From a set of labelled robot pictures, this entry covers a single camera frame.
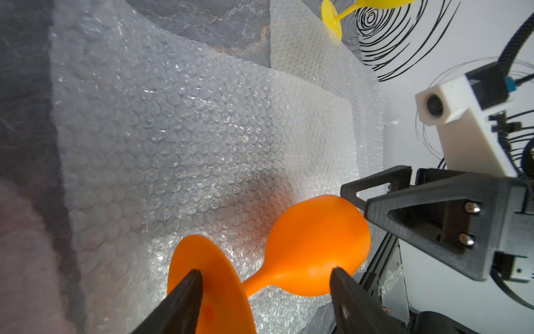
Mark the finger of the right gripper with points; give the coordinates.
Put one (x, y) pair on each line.
(398, 177)

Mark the orange wine glass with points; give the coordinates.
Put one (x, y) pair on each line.
(305, 244)

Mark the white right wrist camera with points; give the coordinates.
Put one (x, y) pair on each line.
(462, 111)

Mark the pink glass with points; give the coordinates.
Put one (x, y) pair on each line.
(31, 300)

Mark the bubble wrap of yellow glass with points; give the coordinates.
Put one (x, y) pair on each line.
(325, 62)

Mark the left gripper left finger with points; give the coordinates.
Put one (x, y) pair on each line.
(179, 311)

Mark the yellow wine glass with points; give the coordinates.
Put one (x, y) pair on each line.
(332, 19)

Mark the bubble wrap of orange glass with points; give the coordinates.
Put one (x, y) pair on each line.
(162, 137)

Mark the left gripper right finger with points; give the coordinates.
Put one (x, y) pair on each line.
(355, 310)

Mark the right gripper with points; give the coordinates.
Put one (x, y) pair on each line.
(475, 224)

